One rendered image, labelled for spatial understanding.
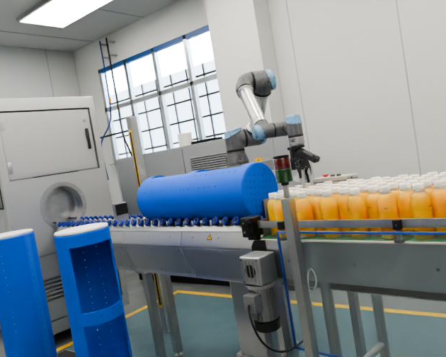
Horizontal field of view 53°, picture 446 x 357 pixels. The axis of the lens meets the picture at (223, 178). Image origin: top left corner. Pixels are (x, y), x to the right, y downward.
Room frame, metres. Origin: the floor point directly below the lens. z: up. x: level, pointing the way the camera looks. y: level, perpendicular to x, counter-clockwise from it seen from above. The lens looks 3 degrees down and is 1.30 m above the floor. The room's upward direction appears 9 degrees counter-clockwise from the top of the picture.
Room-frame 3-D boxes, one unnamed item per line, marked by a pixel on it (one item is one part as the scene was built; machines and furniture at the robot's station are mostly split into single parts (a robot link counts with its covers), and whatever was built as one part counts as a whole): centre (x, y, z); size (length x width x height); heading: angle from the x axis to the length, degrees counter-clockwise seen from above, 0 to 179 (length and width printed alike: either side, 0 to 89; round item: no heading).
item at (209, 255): (2.94, 0.54, 0.79); 2.17 x 0.29 x 0.34; 45
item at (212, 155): (4.76, 0.21, 0.72); 2.15 x 0.54 x 1.45; 51
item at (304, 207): (1.88, -0.32, 0.99); 0.07 x 0.07 x 0.17
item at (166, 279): (2.99, 0.49, 0.31); 0.06 x 0.06 x 0.63; 45
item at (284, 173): (1.67, -0.23, 1.18); 0.06 x 0.06 x 0.05
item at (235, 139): (2.85, -0.12, 1.38); 0.13 x 0.12 x 0.14; 104
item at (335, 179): (2.26, -0.56, 1.05); 0.20 x 0.10 x 0.10; 45
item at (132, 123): (3.48, 0.62, 0.85); 0.06 x 0.06 x 1.70; 45
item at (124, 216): (3.14, 0.74, 1.00); 0.10 x 0.04 x 0.15; 135
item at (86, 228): (2.37, 0.79, 1.03); 0.28 x 0.28 x 0.01
